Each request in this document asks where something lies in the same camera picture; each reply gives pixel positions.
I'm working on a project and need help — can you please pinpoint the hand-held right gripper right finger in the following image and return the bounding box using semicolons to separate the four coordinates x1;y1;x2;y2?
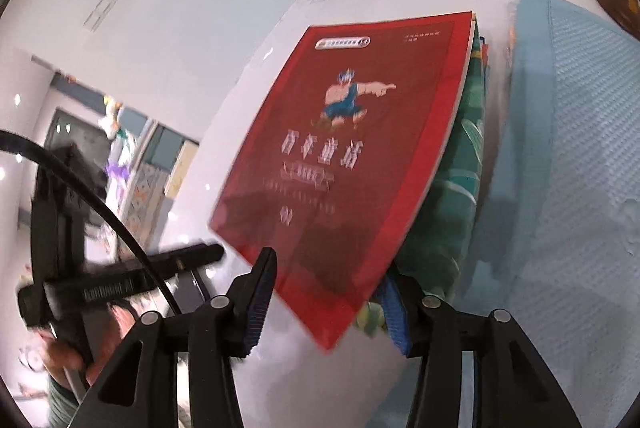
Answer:
382;271;583;428

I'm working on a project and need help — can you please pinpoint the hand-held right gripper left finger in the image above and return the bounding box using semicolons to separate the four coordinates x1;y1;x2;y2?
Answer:
67;247;278;428

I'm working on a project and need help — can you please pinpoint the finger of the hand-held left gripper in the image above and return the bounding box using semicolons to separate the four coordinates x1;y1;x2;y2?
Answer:
149;242;227;280

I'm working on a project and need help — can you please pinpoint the red book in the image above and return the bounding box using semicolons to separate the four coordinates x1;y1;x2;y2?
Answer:
207;11;476;351

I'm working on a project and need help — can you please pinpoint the stack of books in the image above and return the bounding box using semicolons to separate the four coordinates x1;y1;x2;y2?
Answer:
365;16;493;339

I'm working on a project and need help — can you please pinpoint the person's left hand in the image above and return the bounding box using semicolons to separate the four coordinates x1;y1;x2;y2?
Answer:
44;305;139;389

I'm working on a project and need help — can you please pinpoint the plush toy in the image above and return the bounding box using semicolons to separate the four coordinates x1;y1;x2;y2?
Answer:
102;94;126;141

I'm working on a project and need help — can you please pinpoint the blue framed glass partition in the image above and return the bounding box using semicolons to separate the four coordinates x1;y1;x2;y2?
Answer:
45;71;201;249

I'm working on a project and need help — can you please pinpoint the blue woven mat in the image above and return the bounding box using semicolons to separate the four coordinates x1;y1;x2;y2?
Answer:
450;0;640;428

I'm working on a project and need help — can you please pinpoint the yellow desk globe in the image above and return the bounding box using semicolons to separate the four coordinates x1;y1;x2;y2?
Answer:
594;0;640;29

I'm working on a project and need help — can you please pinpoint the black cable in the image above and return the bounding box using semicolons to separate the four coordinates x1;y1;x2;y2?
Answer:
0;129;182;316

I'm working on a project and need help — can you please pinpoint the clear rectangular wall strip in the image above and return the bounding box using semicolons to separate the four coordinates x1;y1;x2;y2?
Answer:
82;0;128;32

